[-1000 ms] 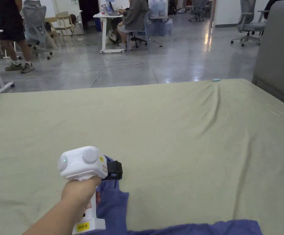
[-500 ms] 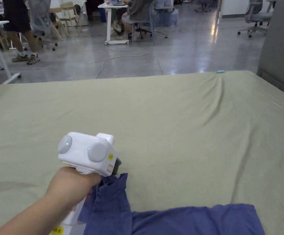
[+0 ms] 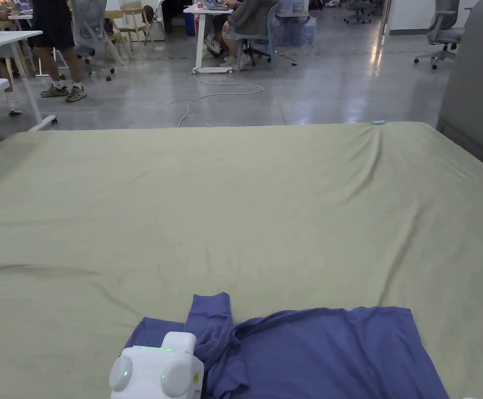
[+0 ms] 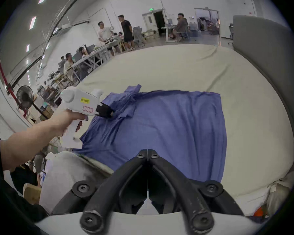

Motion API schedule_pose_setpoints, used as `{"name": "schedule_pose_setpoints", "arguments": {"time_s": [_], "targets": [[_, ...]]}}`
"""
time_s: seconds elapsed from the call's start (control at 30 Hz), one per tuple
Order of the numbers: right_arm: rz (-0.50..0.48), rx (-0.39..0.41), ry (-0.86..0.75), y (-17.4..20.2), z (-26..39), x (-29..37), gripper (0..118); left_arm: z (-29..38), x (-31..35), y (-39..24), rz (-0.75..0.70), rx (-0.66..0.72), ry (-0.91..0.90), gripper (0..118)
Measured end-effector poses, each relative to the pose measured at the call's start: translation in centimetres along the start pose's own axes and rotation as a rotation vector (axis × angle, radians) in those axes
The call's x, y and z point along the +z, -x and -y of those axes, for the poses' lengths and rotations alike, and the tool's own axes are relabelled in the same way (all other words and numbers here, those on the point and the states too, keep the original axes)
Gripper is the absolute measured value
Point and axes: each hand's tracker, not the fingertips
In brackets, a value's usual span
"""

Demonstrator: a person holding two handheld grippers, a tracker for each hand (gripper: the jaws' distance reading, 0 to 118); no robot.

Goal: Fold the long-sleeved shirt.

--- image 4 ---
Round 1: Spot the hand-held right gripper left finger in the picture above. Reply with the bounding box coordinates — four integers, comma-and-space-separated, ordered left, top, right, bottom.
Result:
50, 150, 148, 234

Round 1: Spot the white desk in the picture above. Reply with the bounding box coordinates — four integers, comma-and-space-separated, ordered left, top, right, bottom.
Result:
161, 25, 178, 43

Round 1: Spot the black standing fan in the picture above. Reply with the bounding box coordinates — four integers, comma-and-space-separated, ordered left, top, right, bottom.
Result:
15, 85, 50, 120

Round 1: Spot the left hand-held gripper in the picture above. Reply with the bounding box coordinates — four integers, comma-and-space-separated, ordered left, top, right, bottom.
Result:
60, 87, 114, 149

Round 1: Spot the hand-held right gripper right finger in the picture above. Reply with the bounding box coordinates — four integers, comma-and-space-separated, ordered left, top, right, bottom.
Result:
147, 150, 245, 234

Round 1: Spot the person's left forearm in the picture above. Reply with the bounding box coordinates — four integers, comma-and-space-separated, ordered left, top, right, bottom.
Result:
0, 118, 57, 172

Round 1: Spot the bed with beige sheet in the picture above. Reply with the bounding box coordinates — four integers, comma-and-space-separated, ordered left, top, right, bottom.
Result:
39, 44, 294, 216

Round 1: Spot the person's left hand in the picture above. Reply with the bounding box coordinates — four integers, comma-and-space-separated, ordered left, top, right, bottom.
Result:
50, 109, 89, 138

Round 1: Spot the dark blue shirt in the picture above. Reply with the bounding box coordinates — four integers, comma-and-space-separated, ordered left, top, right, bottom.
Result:
73, 84, 228, 183

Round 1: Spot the grey padded headboard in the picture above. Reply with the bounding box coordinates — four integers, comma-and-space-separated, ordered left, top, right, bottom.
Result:
232, 15, 294, 172

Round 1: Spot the row of tables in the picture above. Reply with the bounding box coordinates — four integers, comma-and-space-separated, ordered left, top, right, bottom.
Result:
46, 36, 126, 89

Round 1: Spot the grey office chair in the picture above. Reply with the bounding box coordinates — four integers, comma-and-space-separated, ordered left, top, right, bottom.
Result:
133, 26, 145, 46

